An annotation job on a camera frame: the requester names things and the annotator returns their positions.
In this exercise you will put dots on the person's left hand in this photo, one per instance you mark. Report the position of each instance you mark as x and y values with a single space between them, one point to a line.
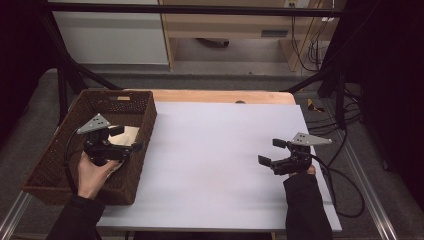
91 180

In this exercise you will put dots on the aluminium rail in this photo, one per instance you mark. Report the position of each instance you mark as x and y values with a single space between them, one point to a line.
13 216
370 196

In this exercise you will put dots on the person's right hand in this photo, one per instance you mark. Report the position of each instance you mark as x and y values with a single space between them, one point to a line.
310 170

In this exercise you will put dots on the white cabinet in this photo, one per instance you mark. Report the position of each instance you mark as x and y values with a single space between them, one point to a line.
110 36

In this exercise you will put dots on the light wooden desk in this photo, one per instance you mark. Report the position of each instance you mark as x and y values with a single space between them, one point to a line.
230 25

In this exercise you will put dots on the yellow and black tape piece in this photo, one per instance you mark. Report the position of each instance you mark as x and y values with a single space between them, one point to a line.
313 106

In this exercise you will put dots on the white foam mat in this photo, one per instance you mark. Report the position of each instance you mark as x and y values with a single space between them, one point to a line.
216 166

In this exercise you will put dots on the black metal frame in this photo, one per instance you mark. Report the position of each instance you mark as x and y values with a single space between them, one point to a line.
186 9

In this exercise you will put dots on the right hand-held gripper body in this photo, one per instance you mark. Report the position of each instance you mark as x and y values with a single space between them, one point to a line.
295 161

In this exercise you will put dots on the brown wicker basket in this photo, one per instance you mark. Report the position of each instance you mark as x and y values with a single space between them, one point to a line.
50 156

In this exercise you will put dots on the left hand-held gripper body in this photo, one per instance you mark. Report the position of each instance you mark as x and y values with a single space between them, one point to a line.
100 151

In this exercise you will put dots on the black curtain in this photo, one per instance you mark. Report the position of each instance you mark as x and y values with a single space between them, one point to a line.
390 83
20 56

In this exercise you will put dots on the wooden table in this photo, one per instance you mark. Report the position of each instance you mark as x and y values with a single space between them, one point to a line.
213 96

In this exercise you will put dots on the cream cloth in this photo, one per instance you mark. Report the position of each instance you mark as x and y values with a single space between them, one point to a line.
130 135

